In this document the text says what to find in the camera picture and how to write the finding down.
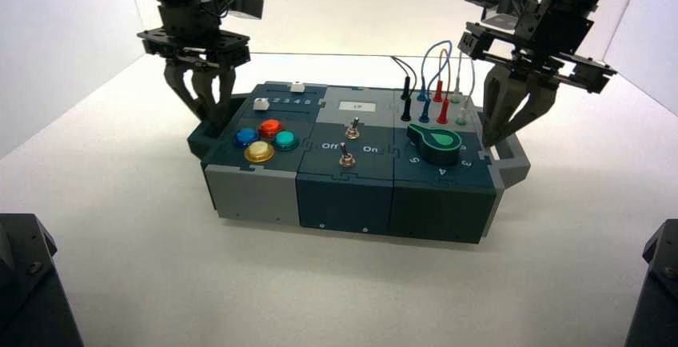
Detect blue push button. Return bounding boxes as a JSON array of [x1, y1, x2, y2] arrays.
[[234, 127, 261, 149]]

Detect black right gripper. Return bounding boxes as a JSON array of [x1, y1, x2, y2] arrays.
[[457, 0, 618, 148]]

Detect dark rotary knob green pointer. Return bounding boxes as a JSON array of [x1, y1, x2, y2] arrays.
[[406, 124, 463, 167]]

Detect orange push button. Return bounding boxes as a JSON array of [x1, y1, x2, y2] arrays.
[[257, 118, 285, 140]]

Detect blue jumper cable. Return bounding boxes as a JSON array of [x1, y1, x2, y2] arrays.
[[415, 40, 453, 124]]

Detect teal push button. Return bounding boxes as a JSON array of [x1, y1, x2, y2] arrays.
[[273, 130, 301, 152]]

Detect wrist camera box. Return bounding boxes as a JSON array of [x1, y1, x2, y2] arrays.
[[219, 0, 265, 21], [481, 0, 539, 30]]

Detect red jumper cable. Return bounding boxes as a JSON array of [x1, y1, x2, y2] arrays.
[[433, 49, 453, 126]]

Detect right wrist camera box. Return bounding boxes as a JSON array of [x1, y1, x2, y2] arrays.
[[481, 0, 539, 30]]

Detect yellow push button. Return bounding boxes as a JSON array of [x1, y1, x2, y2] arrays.
[[244, 141, 276, 164]]

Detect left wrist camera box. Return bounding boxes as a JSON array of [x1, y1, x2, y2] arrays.
[[219, 0, 265, 21]]

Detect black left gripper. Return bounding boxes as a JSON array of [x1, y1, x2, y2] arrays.
[[136, 0, 252, 130]]

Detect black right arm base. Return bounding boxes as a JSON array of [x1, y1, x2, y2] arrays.
[[624, 218, 678, 347]]

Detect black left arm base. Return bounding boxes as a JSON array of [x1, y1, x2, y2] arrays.
[[0, 213, 85, 347]]

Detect blue grey control task box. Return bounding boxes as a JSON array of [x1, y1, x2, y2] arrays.
[[186, 80, 532, 245]]

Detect black jumper cable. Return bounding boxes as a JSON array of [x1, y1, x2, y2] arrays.
[[390, 55, 415, 123]]

